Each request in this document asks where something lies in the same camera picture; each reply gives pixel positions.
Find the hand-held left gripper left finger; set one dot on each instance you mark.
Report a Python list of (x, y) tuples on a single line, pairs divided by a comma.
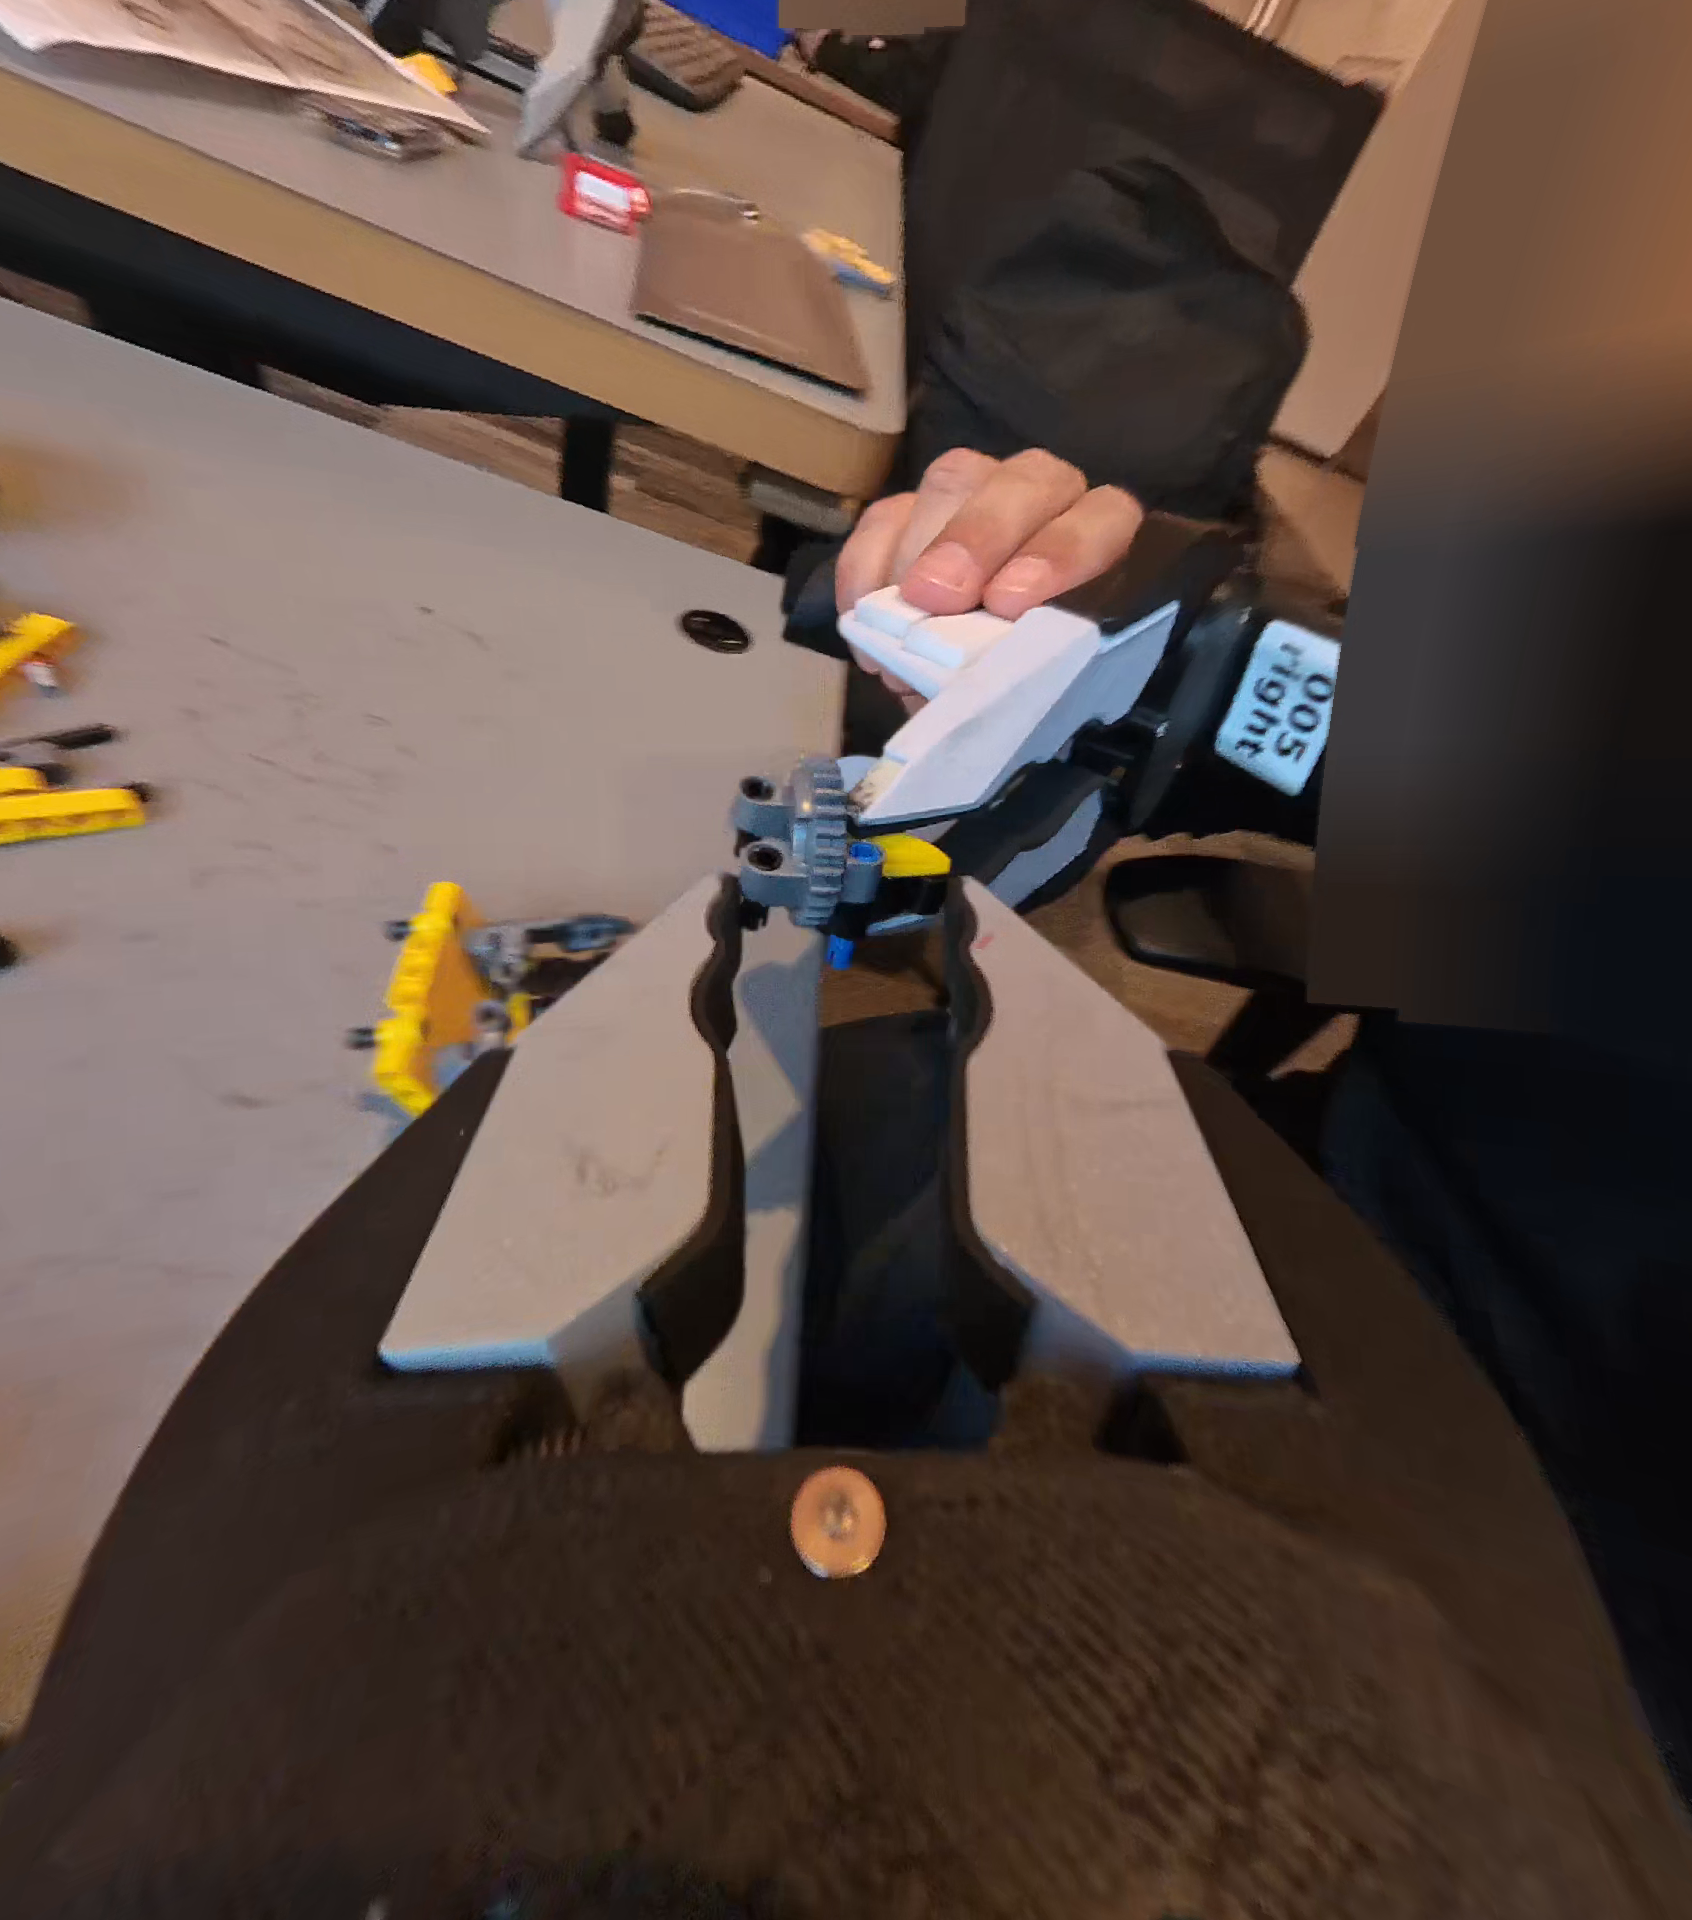
[(561, 1201)]

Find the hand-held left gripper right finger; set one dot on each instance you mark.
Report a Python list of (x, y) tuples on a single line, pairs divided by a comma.
[(1117, 1215)]

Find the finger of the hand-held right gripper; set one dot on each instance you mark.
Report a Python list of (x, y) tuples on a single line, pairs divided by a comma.
[(1056, 849), (1026, 704)]

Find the small yellow grey brick assembly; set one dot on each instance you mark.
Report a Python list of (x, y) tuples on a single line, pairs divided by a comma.
[(435, 990)]

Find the grey gear brick assembly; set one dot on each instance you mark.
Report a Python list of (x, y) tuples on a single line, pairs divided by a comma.
[(800, 840)]

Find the person's right forearm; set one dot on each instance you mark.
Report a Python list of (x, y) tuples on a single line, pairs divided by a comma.
[(1117, 300)]

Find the black round desk grommet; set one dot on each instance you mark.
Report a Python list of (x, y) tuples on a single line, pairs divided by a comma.
[(716, 631)]

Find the person's right hand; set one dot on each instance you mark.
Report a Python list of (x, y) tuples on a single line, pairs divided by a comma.
[(996, 525)]

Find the black office chair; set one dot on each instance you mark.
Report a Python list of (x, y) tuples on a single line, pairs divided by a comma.
[(1206, 914)]

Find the person's legs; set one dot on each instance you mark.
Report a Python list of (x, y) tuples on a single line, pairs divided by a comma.
[(1536, 1274)]

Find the brown flat pad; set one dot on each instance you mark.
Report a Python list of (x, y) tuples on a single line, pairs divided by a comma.
[(748, 284)]

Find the red and white small packet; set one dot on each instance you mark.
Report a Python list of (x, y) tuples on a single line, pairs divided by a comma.
[(603, 192)]

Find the black keyboard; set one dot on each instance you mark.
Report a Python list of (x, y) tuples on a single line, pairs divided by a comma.
[(688, 60)]

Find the grey angular toy figure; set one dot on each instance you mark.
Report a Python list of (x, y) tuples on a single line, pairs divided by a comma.
[(569, 75)]

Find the white paper sheets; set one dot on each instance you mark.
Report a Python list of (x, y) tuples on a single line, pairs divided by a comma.
[(230, 45)]

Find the tan desk with black frame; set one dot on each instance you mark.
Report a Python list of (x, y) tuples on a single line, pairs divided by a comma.
[(336, 211)]

